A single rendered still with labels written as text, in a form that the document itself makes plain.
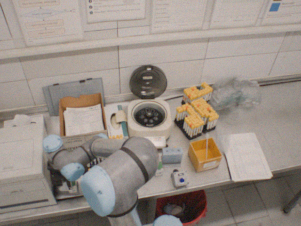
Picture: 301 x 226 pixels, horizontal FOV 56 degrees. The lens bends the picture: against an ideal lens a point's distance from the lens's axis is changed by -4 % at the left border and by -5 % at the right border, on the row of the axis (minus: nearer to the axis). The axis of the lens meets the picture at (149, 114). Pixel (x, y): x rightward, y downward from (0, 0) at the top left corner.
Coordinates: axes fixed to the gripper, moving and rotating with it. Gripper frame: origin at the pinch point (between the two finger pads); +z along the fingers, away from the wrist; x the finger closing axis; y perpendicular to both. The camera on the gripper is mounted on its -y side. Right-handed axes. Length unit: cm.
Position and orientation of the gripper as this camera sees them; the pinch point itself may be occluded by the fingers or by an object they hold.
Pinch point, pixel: (72, 185)
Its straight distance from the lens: 143.7
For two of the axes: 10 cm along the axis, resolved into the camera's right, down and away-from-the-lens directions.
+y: -9.7, 1.4, -1.7
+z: -0.4, 6.7, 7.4
